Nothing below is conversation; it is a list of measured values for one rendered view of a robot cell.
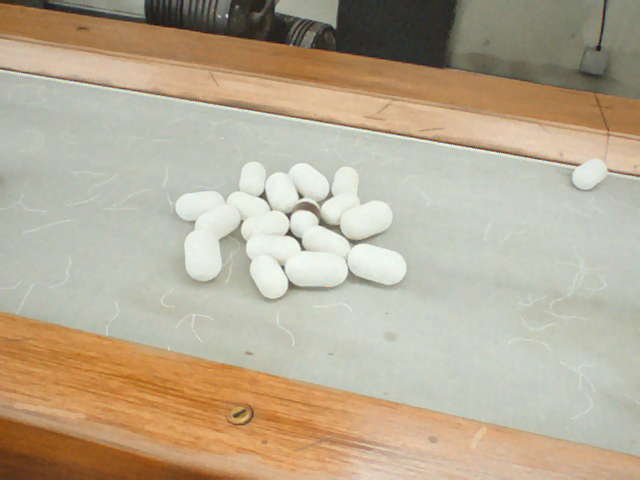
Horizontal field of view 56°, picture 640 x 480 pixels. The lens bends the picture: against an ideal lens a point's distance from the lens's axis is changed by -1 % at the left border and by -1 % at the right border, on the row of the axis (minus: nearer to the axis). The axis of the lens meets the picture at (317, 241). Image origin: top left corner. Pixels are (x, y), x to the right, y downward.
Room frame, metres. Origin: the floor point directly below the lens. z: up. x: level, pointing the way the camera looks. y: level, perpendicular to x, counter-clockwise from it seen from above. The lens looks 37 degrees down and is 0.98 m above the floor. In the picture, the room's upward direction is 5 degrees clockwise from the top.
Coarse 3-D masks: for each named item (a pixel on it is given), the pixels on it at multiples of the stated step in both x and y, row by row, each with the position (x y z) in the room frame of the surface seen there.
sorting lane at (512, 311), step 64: (0, 128) 0.43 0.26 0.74; (64, 128) 0.44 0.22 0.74; (128, 128) 0.45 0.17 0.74; (192, 128) 0.46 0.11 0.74; (256, 128) 0.47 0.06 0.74; (320, 128) 0.48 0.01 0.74; (0, 192) 0.34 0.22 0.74; (64, 192) 0.35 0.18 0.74; (128, 192) 0.35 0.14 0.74; (192, 192) 0.36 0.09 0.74; (384, 192) 0.38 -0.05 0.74; (448, 192) 0.39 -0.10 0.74; (512, 192) 0.40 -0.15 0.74; (576, 192) 0.41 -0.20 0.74; (0, 256) 0.27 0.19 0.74; (64, 256) 0.28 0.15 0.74; (128, 256) 0.28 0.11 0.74; (448, 256) 0.31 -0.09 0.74; (512, 256) 0.32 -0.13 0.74; (576, 256) 0.33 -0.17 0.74; (64, 320) 0.22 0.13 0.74; (128, 320) 0.23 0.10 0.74; (192, 320) 0.23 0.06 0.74; (256, 320) 0.24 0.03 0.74; (320, 320) 0.24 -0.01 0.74; (384, 320) 0.25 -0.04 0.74; (448, 320) 0.25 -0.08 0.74; (512, 320) 0.26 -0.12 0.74; (576, 320) 0.26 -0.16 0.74; (320, 384) 0.20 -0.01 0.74; (384, 384) 0.20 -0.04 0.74; (448, 384) 0.21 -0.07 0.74; (512, 384) 0.21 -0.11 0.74; (576, 384) 0.21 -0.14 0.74
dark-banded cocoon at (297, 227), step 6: (306, 198) 0.34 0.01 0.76; (294, 216) 0.32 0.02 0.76; (300, 216) 0.32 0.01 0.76; (306, 216) 0.32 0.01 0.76; (312, 216) 0.32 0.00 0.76; (294, 222) 0.32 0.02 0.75; (300, 222) 0.31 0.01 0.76; (306, 222) 0.31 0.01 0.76; (312, 222) 0.32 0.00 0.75; (294, 228) 0.31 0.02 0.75; (300, 228) 0.31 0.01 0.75; (306, 228) 0.31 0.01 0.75; (294, 234) 0.31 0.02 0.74; (300, 234) 0.31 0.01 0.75
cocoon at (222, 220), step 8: (216, 208) 0.32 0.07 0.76; (224, 208) 0.32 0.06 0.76; (232, 208) 0.32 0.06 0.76; (200, 216) 0.31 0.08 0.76; (208, 216) 0.31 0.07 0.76; (216, 216) 0.31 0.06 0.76; (224, 216) 0.31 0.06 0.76; (232, 216) 0.31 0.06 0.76; (200, 224) 0.30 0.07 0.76; (208, 224) 0.30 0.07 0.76; (216, 224) 0.30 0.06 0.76; (224, 224) 0.31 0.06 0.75; (232, 224) 0.31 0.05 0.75; (216, 232) 0.30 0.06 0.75; (224, 232) 0.30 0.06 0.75
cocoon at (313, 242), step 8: (304, 232) 0.31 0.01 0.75; (312, 232) 0.30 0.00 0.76; (320, 232) 0.30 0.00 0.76; (328, 232) 0.30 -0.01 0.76; (304, 240) 0.30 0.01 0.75; (312, 240) 0.30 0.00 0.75; (320, 240) 0.30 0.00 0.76; (328, 240) 0.29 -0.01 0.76; (336, 240) 0.29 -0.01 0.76; (344, 240) 0.30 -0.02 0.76; (304, 248) 0.30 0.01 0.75; (312, 248) 0.29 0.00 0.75; (320, 248) 0.29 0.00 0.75; (328, 248) 0.29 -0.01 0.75; (336, 248) 0.29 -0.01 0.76; (344, 248) 0.29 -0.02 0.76; (344, 256) 0.29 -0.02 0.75
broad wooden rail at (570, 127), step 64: (0, 64) 0.54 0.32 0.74; (64, 64) 0.54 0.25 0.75; (128, 64) 0.54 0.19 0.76; (192, 64) 0.54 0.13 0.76; (256, 64) 0.55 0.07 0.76; (320, 64) 0.56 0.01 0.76; (384, 64) 0.58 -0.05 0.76; (384, 128) 0.48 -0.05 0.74; (448, 128) 0.48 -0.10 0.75; (512, 128) 0.48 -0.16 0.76; (576, 128) 0.48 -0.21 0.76
